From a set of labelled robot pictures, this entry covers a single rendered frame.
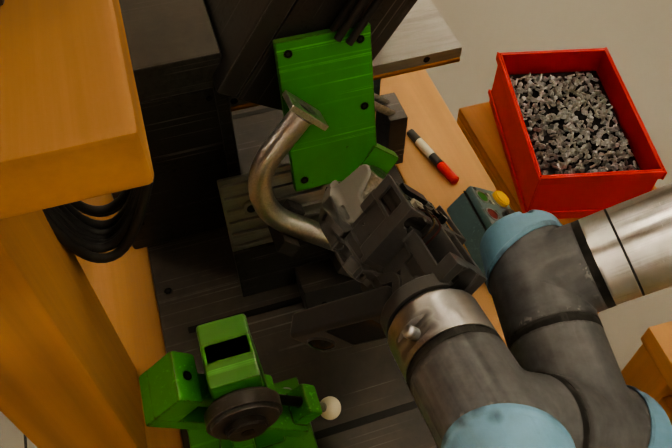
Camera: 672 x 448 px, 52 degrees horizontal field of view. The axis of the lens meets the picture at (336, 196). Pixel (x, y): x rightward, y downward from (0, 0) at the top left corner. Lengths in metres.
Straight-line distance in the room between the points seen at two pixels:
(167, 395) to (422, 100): 0.77
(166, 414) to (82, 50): 0.41
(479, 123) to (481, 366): 0.96
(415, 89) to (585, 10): 1.93
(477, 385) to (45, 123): 0.29
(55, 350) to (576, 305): 0.44
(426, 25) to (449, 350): 0.67
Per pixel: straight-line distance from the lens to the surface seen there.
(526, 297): 0.56
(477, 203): 1.06
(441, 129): 1.23
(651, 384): 1.20
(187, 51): 0.85
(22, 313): 0.61
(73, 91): 0.37
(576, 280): 0.57
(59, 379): 0.71
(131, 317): 1.06
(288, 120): 0.81
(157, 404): 0.71
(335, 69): 0.83
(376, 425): 0.93
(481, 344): 0.48
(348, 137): 0.88
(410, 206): 0.55
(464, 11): 3.02
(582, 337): 0.55
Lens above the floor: 1.77
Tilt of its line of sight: 52 degrees down
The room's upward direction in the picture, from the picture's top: straight up
